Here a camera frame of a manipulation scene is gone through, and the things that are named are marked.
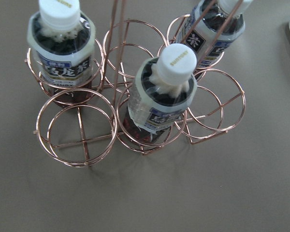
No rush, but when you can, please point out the tea bottle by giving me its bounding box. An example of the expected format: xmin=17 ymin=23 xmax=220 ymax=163
xmin=27 ymin=0 xmax=96 ymax=106
xmin=123 ymin=43 xmax=197 ymax=144
xmin=175 ymin=0 xmax=252 ymax=70

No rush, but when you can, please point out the copper wire bottle rack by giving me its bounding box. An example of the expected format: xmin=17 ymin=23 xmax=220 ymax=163
xmin=26 ymin=0 xmax=235 ymax=167

